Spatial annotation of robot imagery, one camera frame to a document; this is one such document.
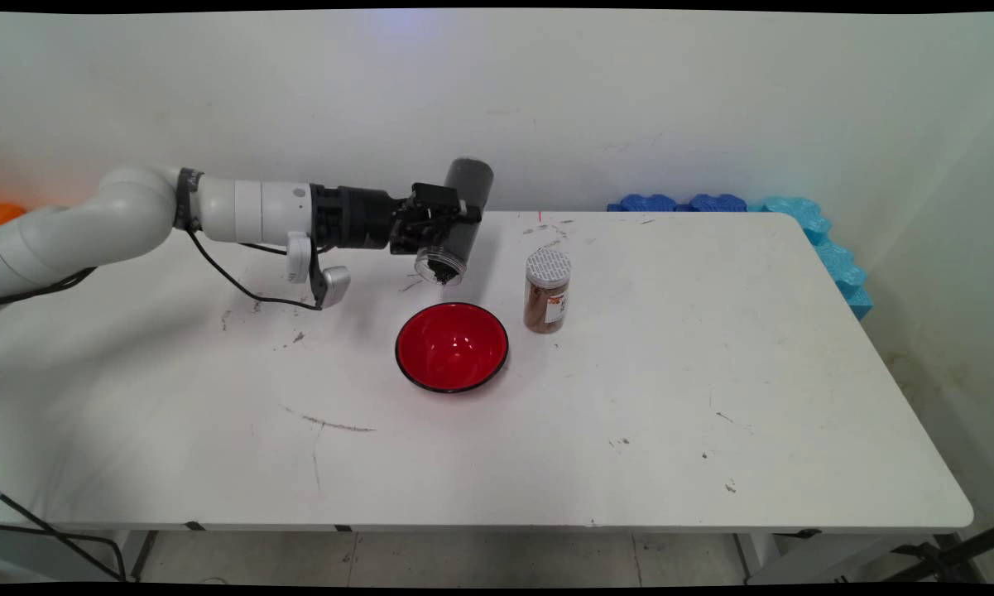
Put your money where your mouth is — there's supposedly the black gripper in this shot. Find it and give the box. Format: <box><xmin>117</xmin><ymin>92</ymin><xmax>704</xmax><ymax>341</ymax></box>
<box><xmin>310</xmin><ymin>182</ymin><xmax>483</xmax><ymax>256</ymax></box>

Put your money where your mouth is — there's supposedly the clear jar with dark grains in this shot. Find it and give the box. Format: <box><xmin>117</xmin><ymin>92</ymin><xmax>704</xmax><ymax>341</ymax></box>
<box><xmin>414</xmin><ymin>157</ymin><xmax>496</xmax><ymax>288</ymax></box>

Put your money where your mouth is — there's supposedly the red bowl with black rim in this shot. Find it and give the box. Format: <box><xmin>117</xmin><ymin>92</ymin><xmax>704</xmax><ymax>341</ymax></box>
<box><xmin>395</xmin><ymin>302</ymin><xmax>511</xmax><ymax>394</ymax></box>

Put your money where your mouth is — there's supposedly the brown spice jar patterned lid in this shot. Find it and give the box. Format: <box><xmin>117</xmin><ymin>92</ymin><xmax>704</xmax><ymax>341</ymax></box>
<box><xmin>523</xmin><ymin>248</ymin><xmax>573</xmax><ymax>335</ymax></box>

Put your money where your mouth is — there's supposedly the light blue foam piece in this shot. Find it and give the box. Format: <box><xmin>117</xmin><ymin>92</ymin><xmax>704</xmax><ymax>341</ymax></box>
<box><xmin>749</xmin><ymin>196</ymin><xmax>875</xmax><ymax>322</ymax></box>

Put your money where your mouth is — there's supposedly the white table leg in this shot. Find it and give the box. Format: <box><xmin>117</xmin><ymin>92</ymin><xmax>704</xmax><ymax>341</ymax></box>
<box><xmin>732</xmin><ymin>532</ymin><xmax>777</xmax><ymax>580</ymax></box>
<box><xmin>114</xmin><ymin>531</ymin><xmax>160</xmax><ymax>580</ymax></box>

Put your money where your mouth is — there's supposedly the black tripod leg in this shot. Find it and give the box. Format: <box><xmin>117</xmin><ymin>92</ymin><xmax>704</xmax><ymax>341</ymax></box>
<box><xmin>881</xmin><ymin>523</ymin><xmax>994</xmax><ymax>584</ymax></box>

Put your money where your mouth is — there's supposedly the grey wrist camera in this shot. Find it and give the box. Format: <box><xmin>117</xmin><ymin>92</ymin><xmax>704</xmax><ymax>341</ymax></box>
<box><xmin>310</xmin><ymin>263</ymin><xmax>352</xmax><ymax>311</ymax></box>

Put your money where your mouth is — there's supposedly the black camera cable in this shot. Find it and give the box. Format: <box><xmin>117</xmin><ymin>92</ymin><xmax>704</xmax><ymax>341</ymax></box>
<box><xmin>184</xmin><ymin>228</ymin><xmax>328</xmax><ymax>313</ymax></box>

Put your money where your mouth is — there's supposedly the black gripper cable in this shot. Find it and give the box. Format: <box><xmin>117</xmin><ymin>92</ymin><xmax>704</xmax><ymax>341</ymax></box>
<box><xmin>0</xmin><ymin>240</ymin><xmax>332</xmax><ymax>307</ymax></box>

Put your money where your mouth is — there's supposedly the black floor cable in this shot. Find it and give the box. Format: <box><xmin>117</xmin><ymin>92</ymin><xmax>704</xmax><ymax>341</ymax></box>
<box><xmin>0</xmin><ymin>522</ymin><xmax>127</xmax><ymax>580</ymax></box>

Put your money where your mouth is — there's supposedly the black hanging cable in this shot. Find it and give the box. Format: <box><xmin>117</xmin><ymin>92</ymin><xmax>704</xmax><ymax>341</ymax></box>
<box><xmin>0</xmin><ymin>486</ymin><xmax>127</xmax><ymax>582</ymax></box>

